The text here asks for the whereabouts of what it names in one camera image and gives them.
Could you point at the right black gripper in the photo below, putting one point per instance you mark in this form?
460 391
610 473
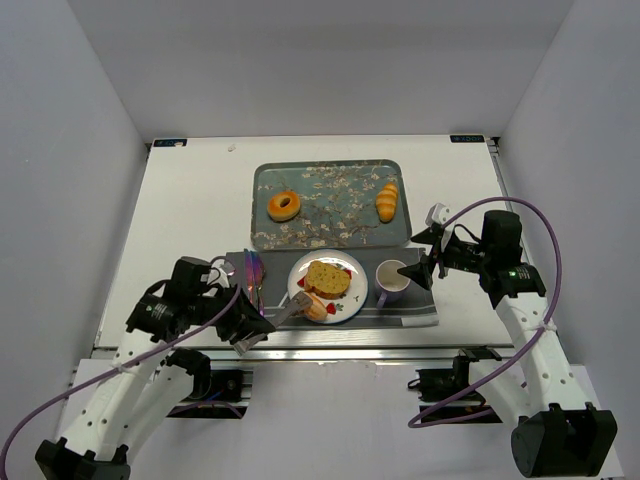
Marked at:
438 252

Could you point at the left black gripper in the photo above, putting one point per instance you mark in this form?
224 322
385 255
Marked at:
238 316

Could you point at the metal tongs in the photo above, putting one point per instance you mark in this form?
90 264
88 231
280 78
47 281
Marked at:
296 305

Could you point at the small round bun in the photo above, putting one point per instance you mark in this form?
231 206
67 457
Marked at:
316 311

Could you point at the sliced bread loaf piece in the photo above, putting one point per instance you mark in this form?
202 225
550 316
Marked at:
326 280

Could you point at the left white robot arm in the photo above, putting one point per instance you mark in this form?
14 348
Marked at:
151 377

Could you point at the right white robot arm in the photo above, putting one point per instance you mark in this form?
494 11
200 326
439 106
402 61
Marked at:
556 430

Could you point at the lavender mug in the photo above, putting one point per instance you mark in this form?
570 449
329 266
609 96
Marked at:
390 284

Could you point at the grey striped placemat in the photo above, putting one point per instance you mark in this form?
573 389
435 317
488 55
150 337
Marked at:
416 308

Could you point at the iridescent knife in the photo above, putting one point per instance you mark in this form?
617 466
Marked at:
249 275

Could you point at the croissant roll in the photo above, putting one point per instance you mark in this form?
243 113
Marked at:
386 202

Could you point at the white strawberry plate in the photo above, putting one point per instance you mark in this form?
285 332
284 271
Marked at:
347 305

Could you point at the floral teal tray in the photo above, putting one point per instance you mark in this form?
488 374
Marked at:
337 205

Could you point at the glazed donut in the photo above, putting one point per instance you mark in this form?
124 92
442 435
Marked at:
283 206

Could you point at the right blue table label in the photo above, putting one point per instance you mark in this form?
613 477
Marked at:
466 138

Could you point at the blue table label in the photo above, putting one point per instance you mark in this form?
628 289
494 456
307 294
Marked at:
466 138
169 143

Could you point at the left blue table label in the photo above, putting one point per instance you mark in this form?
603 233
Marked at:
169 143

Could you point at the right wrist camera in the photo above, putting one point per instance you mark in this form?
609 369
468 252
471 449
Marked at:
437 214

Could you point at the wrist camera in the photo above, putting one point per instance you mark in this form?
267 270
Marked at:
221 274
437 214

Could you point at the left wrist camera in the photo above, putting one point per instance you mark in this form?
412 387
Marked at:
221 274

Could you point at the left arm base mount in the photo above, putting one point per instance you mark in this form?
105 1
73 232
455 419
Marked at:
225 390

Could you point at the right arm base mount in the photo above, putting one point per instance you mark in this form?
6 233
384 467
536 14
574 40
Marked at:
464 395

